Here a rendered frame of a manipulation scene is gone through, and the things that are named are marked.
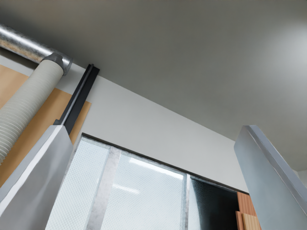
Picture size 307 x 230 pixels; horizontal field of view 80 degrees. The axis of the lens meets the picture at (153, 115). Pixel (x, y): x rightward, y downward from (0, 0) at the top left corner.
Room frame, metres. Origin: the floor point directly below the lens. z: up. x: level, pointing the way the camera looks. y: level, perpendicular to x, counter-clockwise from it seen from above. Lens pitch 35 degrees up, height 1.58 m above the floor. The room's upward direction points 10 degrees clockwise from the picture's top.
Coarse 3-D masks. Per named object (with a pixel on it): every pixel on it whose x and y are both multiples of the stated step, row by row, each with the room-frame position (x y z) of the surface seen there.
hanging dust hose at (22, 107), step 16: (48, 64) 0.90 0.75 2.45; (32, 80) 0.89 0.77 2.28; (48, 80) 0.93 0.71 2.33; (16, 96) 0.89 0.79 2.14; (32, 96) 0.91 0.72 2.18; (0, 112) 0.89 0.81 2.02; (16, 112) 0.90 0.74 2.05; (32, 112) 0.97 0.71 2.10; (0, 128) 0.89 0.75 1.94; (16, 128) 0.93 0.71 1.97; (0, 144) 0.92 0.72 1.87; (0, 160) 0.96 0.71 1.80
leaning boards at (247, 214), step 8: (240, 200) 1.78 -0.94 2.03; (248, 200) 1.83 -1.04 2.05; (240, 208) 1.78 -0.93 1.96; (248, 208) 1.82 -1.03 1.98; (240, 216) 1.72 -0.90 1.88; (248, 216) 1.72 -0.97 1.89; (256, 216) 1.85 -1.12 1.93; (240, 224) 1.71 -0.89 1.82; (248, 224) 1.71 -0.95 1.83; (256, 224) 1.76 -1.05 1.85
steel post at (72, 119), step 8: (88, 72) 1.06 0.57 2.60; (96, 72) 1.10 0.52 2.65; (80, 80) 1.07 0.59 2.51; (88, 80) 1.09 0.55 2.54; (80, 88) 1.06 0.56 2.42; (88, 88) 1.10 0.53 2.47; (72, 96) 1.07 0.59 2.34; (80, 96) 1.09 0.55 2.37; (72, 104) 1.06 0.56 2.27; (80, 104) 1.10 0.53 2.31; (64, 112) 1.07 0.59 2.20; (72, 112) 1.09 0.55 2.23; (56, 120) 1.06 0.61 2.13; (64, 120) 1.06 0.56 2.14; (72, 120) 1.10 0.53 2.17; (72, 128) 1.15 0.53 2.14
